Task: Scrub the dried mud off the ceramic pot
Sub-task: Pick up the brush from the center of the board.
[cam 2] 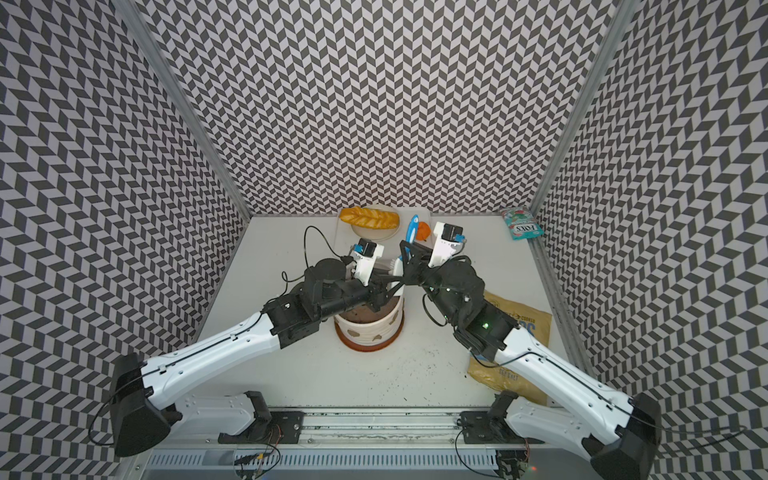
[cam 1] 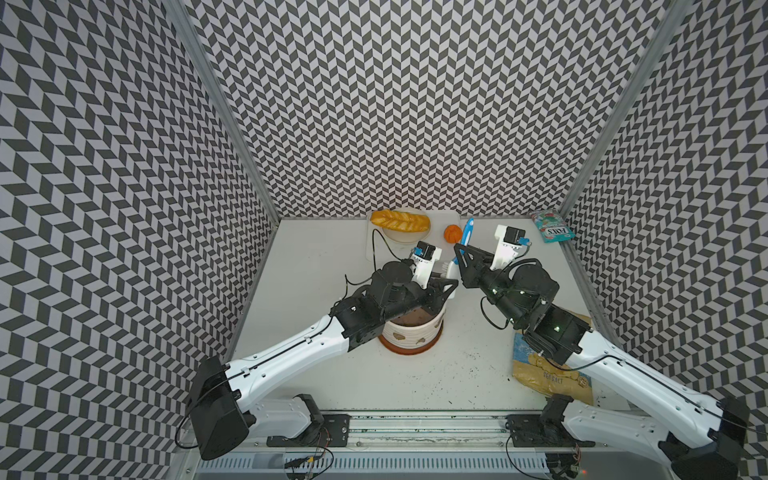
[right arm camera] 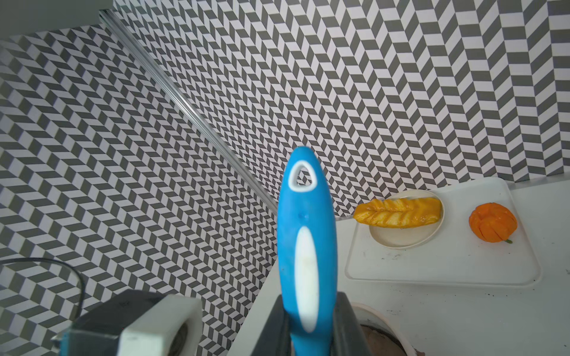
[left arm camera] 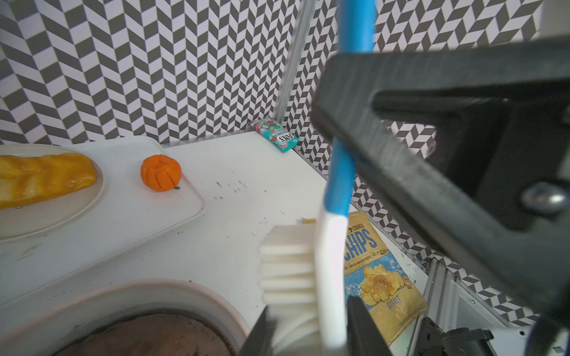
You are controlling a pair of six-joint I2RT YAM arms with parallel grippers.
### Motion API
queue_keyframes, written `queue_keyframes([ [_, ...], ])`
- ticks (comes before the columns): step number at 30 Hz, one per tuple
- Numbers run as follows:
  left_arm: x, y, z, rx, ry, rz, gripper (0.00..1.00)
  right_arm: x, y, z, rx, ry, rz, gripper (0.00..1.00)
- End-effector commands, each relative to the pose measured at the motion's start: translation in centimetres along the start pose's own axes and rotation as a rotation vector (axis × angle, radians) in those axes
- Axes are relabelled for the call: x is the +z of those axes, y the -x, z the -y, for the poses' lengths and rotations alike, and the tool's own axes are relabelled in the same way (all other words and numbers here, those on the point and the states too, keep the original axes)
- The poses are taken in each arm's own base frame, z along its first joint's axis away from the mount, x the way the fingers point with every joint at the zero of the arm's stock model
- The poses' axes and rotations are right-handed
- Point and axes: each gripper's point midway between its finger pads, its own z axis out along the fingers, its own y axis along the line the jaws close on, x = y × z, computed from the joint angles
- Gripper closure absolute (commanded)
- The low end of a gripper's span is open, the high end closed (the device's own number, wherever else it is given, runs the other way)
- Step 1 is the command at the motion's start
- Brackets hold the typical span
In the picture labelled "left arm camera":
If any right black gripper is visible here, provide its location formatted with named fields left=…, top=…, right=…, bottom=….
left=312, top=36, right=569, bottom=327

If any aluminium front rail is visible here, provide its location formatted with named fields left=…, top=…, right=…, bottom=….
left=405, top=262, right=533, bottom=355

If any yellow braided bread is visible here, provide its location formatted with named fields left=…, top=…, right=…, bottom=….
left=1, top=153, right=97, bottom=209

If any blue white scrub brush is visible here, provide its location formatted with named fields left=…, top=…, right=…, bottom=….
left=257, top=0, right=377, bottom=356

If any teal snack packet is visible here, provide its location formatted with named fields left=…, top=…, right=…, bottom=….
left=250, top=118, right=299, bottom=153

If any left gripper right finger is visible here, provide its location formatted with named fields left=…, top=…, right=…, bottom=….
left=347, top=296, right=392, bottom=356

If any white ceramic pot with soil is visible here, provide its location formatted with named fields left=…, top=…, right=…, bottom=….
left=1, top=280, right=250, bottom=355

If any orange tangerine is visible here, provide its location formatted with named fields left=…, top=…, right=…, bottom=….
left=140, top=154, right=183, bottom=192

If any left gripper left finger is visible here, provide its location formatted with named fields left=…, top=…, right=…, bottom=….
left=238, top=306, right=274, bottom=356

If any yellow chips bag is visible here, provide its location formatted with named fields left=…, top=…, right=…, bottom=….
left=344, top=212, right=428, bottom=345

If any white cutting board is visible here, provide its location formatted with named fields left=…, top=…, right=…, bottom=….
left=1, top=136, right=206, bottom=304

